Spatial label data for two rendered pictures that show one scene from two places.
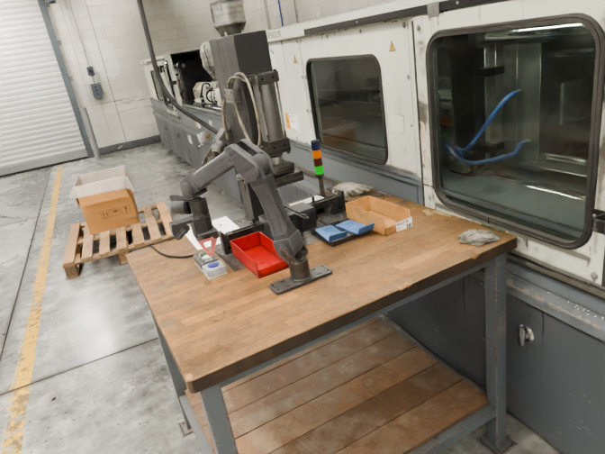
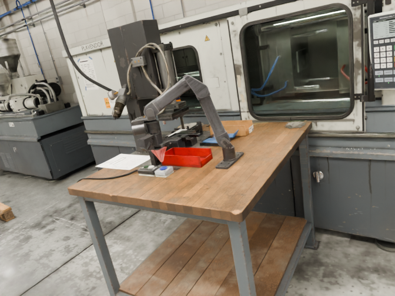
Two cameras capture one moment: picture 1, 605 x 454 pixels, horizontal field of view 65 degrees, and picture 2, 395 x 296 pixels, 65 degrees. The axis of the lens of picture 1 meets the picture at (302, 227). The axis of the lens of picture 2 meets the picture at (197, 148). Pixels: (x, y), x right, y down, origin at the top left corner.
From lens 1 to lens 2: 0.92 m
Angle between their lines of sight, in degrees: 29
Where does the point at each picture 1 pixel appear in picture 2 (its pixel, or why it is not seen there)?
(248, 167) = (201, 88)
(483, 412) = (307, 226)
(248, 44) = (149, 27)
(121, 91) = not seen: outside the picture
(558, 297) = (335, 147)
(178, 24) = not seen: outside the picture
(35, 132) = not seen: outside the picture
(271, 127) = (171, 78)
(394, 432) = (277, 251)
